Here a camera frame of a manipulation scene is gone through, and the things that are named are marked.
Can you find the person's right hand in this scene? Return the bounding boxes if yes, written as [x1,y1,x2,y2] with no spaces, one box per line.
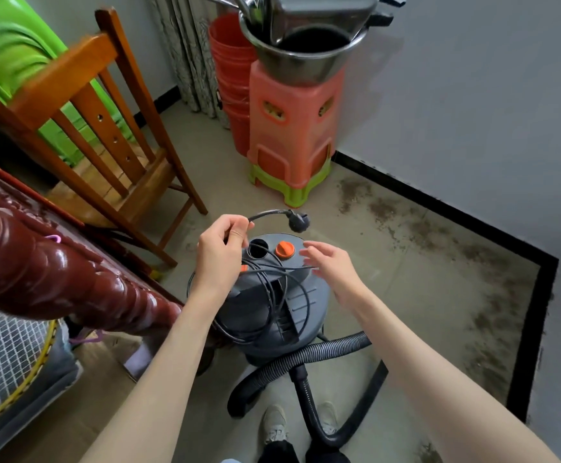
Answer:
[299,241,371,309]

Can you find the person's left hand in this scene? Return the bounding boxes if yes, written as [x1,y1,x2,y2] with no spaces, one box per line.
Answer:
[189,214,256,304]

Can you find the grey vacuum cleaner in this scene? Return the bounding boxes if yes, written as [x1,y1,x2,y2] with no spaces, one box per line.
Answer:
[186,232,332,367]

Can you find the black power cord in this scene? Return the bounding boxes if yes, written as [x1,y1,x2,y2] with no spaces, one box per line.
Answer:
[187,208,320,344]

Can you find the black ribbed vacuum hose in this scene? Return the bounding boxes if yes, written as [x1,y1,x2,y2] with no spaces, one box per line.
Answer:
[226,331,390,449]

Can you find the person's left forearm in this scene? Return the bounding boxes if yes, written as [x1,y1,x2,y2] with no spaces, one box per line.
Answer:
[80,284,235,463]

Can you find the person's right forearm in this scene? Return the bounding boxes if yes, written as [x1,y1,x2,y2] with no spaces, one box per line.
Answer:
[345,286,561,463]

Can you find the person's right shoe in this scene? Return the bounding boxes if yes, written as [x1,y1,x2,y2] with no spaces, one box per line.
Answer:
[317,402,339,437]

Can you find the green plastic stool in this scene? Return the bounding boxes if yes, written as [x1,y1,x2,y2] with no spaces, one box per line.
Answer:
[249,156,333,209]

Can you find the black baseboard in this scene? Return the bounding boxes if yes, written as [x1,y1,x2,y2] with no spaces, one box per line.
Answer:
[133,85,560,424]

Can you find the orange plastic stool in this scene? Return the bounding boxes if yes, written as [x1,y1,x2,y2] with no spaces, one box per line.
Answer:
[246,60,347,190]

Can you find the black trousers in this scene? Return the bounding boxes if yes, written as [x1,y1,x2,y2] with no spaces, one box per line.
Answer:
[257,439,351,463]

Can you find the grey cushion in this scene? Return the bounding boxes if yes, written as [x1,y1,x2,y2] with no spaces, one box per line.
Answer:
[0,327,84,463]

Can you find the stack of orange buckets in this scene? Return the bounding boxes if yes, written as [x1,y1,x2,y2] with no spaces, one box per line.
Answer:
[208,13,258,158]

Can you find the steel basin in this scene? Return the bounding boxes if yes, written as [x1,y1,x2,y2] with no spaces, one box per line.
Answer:
[238,12,369,87]

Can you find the wooden chair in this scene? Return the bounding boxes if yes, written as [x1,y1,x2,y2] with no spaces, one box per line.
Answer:
[0,6,209,268]

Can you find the yellow badminton racket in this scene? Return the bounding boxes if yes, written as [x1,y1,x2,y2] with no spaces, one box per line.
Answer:
[0,303,59,432]

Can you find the steel ladle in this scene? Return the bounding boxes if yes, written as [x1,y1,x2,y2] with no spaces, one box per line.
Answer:
[191,0,267,24]

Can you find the rectangular metal tray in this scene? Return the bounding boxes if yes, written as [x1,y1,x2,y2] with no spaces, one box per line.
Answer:
[268,0,380,46]

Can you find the stack of green plastic stools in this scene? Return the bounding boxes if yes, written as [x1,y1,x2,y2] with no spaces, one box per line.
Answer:
[0,0,134,167]

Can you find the red wooden bed frame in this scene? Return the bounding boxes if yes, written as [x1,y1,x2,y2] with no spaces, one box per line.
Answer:
[0,149,185,381]

